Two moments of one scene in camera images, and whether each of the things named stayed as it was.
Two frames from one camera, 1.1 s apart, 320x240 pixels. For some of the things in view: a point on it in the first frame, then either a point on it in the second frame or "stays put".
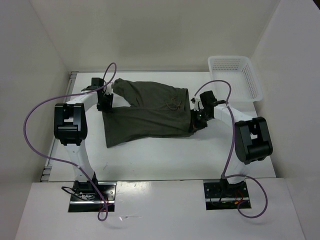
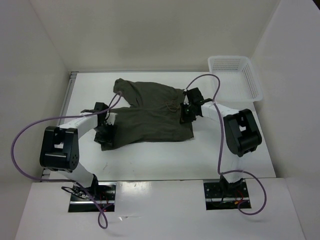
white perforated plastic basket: [238, 72] stays put
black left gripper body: [106, 104] -> [105, 133]
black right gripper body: [200, 119] -> [187, 113]
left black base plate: [87, 198] stays put
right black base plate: [218, 197] stays put
